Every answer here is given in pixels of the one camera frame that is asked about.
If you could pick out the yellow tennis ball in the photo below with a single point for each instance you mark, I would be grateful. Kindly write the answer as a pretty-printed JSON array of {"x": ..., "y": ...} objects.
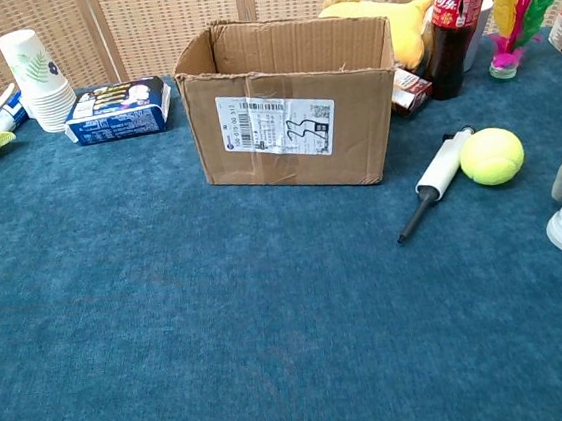
[{"x": 491, "y": 155}]

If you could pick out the cardboard box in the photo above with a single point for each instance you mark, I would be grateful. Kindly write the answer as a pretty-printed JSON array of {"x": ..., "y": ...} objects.
[{"x": 292, "y": 129}]

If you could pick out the brown red snack box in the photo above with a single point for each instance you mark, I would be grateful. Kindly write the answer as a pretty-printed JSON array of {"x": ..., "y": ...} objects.
[{"x": 412, "y": 93}]

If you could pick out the white plastic cup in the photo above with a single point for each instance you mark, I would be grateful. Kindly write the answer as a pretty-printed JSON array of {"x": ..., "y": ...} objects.
[{"x": 481, "y": 33}]

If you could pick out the cola bottle red cap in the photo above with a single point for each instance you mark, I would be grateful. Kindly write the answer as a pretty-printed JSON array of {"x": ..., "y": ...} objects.
[{"x": 456, "y": 41}]

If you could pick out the yellow plush toy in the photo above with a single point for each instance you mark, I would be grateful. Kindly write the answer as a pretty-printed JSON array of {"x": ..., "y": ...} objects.
[{"x": 392, "y": 23}]

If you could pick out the blue table mat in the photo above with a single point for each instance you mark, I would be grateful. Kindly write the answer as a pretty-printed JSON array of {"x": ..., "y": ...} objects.
[{"x": 220, "y": 302}]

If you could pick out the woven wooden folding screen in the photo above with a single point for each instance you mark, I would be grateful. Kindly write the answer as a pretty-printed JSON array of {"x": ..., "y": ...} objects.
[{"x": 165, "y": 16}]

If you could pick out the dark blue sanitary pad pack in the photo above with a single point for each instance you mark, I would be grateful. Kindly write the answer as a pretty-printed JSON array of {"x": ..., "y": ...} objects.
[{"x": 117, "y": 112}]

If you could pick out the white plastic bottle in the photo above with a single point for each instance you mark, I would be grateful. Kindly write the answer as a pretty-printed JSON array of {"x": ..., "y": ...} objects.
[{"x": 41, "y": 80}]

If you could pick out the blue white tube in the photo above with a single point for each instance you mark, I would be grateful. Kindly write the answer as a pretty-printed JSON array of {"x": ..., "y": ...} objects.
[{"x": 9, "y": 117}]

